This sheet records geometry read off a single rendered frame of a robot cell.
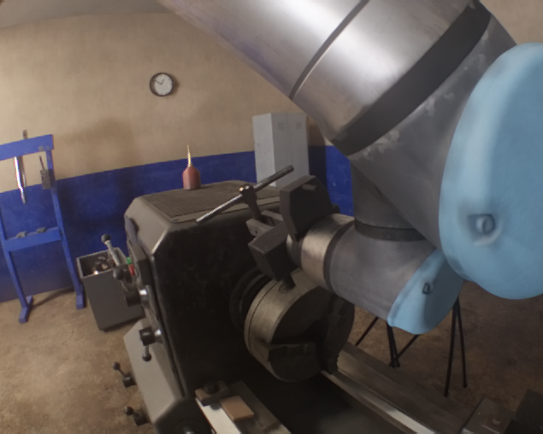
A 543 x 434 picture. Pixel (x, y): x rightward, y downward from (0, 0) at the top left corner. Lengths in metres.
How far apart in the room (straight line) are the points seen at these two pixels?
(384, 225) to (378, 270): 0.04
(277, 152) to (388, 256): 3.88
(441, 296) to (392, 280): 0.05
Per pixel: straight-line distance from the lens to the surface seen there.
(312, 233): 0.34
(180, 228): 0.65
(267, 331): 0.59
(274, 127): 4.09
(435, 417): 0.86
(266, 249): 0.38
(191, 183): 1.10
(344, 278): 0.30
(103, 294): 2.78
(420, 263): 0.25
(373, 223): 0.25
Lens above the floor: 1.49
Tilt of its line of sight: 15 degrees down
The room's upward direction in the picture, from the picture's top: 4 degrees counter-clockwise
